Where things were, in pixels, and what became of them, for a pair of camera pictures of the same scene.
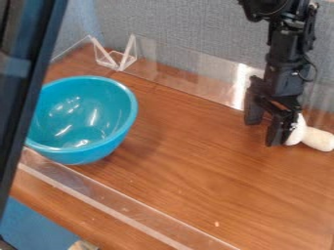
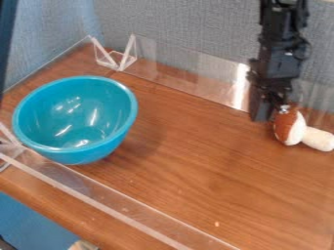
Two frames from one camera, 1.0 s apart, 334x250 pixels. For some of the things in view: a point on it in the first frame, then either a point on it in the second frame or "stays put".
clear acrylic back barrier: (215, 62) stays put
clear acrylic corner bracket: (113, 59) stays put
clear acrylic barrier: (81, 53) -> (85, 41)
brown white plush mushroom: (307, 136) stays put
